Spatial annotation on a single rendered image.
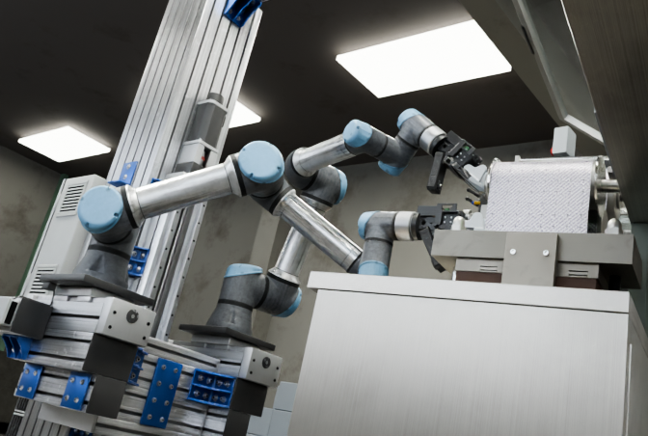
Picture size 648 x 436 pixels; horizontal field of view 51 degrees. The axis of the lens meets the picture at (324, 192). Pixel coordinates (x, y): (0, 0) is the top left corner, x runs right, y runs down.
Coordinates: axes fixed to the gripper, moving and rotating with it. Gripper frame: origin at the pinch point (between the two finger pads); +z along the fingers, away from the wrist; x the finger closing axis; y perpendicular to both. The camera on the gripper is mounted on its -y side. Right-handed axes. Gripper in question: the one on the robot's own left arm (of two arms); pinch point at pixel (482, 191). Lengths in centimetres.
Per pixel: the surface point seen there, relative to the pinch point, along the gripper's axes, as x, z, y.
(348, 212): 428, -330, -53
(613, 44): -74, 39, 18
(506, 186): -8.4, 8.4, 3.8
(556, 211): -8.5, 22.2, 6.6
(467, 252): -28.1, 23.2, -15.3
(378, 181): 422, -327, -7
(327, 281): -34, 8, -41
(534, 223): -8.5, 20.4, 1.3
